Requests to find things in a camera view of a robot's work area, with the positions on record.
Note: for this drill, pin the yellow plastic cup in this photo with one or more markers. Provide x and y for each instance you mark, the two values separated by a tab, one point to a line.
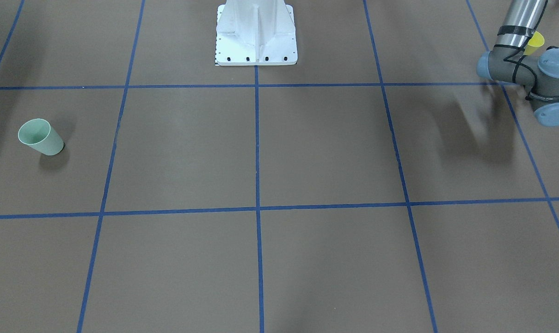
534	43

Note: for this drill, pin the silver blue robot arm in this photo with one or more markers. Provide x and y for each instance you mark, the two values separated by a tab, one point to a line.
510	62

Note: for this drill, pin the green plastic cup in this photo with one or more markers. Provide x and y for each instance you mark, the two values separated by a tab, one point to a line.
39	135

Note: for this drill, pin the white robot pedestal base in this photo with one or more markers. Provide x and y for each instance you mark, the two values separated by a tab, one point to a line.
255	33

